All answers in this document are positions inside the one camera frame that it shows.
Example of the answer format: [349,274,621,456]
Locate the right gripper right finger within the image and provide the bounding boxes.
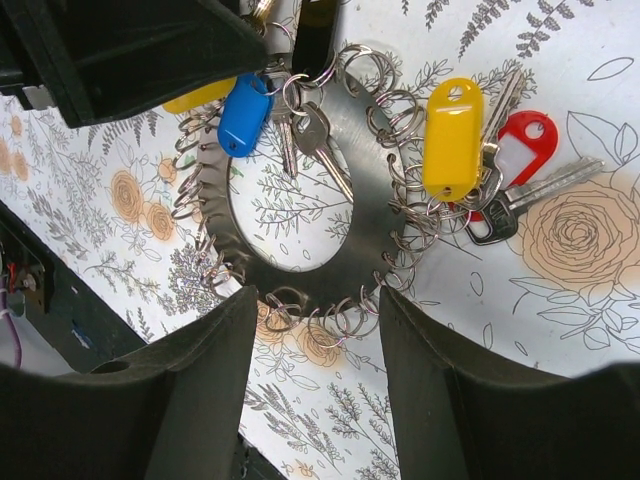
[379,287,639,479]

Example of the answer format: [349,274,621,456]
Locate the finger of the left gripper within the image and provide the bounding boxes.
[1,0,267,128]

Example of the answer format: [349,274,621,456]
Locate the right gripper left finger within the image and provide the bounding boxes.
[1,286,257,479]

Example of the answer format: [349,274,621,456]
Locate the yellow key tag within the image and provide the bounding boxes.
[422,77,484,202]
[162,77,237,114]

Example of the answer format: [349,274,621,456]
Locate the blue key tag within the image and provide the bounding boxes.
[217,73,272,158]

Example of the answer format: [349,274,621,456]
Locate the black key tag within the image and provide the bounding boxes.
[291,0,340,81]

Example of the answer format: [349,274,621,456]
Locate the yellow key tag top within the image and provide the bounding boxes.
[422,77,484,202]

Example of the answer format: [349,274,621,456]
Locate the metal key organiser ring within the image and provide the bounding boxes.
[169,43,451,351]

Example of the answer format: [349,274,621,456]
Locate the red key tag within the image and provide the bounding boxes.
[454,110,559,245]

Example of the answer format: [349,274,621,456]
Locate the floral table mat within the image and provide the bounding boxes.
[1,1,639,479]

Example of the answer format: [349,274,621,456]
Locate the silver key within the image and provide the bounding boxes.
[466,156,605,246]

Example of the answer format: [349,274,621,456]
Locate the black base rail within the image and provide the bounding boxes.
[1,205,146,372]

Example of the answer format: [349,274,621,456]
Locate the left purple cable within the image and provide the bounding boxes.
[0,289,24,371]

